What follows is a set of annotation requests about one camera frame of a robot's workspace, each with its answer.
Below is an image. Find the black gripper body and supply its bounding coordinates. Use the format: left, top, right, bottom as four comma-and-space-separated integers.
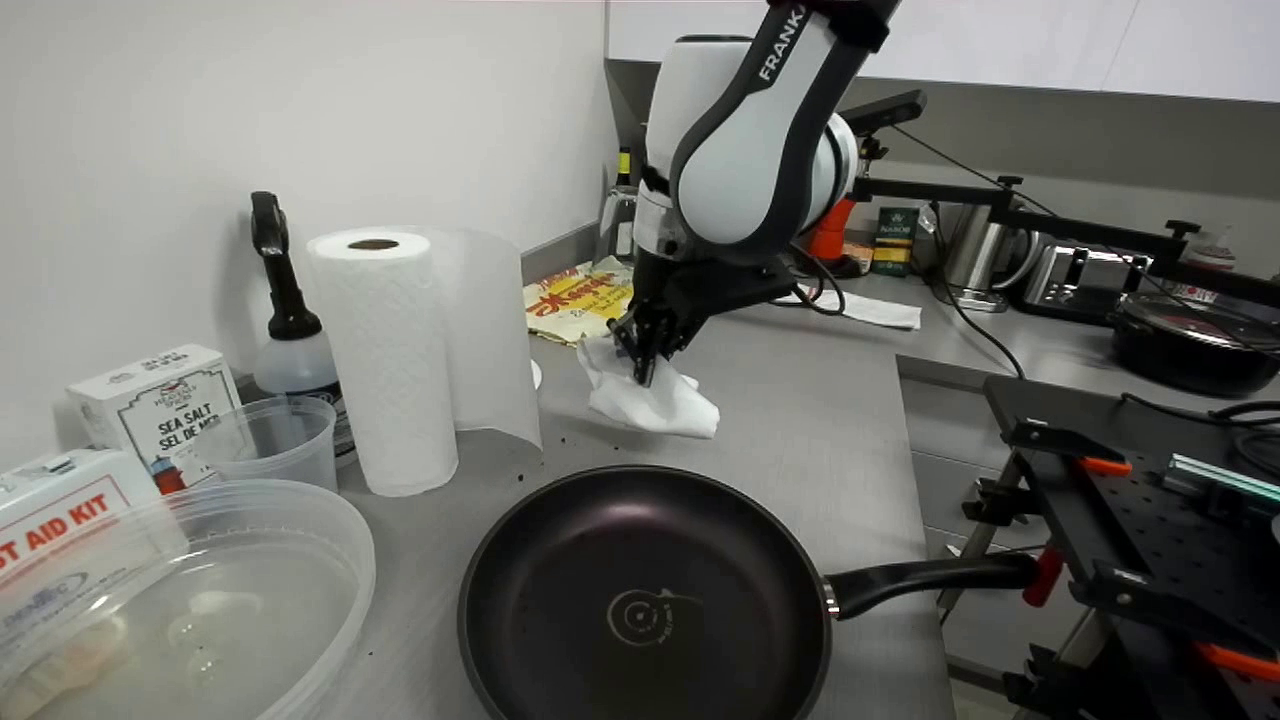
629, 248, 799, 336

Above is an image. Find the white blue striped kitchen cloth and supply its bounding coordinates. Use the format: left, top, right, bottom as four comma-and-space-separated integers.
577, 333, 724, 440

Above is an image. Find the plain white folded cloth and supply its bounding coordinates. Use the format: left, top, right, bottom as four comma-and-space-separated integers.
777, 280, 927, 336

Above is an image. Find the black nonstick frying pan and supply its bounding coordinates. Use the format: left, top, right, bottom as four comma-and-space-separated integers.
457, 461, 1055, 720

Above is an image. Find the red kettle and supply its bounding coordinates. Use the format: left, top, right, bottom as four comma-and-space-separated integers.
799, 196, 861, 272

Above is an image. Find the green yellow box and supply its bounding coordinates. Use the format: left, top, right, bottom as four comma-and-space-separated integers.
871, 204, 937, 276

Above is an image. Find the white paper towel roll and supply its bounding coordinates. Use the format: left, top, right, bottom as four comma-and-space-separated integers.
304, 225, 547, 501

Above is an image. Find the narrow white cabinet door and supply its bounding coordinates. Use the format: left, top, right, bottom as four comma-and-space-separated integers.
605, 0, 777, 69

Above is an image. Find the silver kettle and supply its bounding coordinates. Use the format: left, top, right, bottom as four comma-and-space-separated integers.
943, 204, 1045, 302

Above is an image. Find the black headed spray bottle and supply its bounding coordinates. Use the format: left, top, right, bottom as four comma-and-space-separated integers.
247, 186, 344, 399

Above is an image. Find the small clear plastic container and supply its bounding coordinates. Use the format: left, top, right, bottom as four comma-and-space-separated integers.
217, 390, 344, 493

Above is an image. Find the silver toaster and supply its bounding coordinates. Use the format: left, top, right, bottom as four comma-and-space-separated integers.
1023, 237, 1155, 324

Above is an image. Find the large clear plastic bowl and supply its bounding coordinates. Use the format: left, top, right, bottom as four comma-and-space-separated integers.
0, 475, 382, 720

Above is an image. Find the wide white cabinet door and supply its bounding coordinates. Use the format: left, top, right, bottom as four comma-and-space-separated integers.
886, 0, 1280, 108

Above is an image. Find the white salt box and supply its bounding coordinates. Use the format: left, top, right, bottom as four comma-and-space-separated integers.
66, 341, 259, 501

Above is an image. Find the black round pot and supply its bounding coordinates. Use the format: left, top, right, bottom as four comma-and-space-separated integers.
1114, 282, 1280, 399

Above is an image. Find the black perforated workbench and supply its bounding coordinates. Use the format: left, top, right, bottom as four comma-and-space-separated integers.
937, 375, 1280, 720

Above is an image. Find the teal lit strip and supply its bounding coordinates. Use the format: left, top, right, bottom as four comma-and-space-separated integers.
1169, 449, 1280, 509

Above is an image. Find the white first aid kit box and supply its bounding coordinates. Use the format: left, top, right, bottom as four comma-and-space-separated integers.
0, 442, 192, 643

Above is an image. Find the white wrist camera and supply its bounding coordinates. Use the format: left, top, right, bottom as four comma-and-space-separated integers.
629, 184, 695, 262

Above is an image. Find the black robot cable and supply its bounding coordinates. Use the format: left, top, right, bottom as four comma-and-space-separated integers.
793, 243, 852, 319

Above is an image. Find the black stereo camera bar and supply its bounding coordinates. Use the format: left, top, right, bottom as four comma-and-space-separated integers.
845, 83, 927, 134

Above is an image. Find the black camera cable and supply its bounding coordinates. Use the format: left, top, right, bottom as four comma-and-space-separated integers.
927, 262, 1034, 386

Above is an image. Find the black articulated camera mount arm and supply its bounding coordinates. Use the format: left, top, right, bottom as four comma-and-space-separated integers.
852, 131, 1280, 302

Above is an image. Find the red clamp handle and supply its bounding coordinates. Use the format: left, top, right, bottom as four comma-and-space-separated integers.
1019, 541, 1073, 612

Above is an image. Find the orange clamp handle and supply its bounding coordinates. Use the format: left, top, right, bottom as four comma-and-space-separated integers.
1191, 640, 1280, 689
1076, 453, 1140, 483

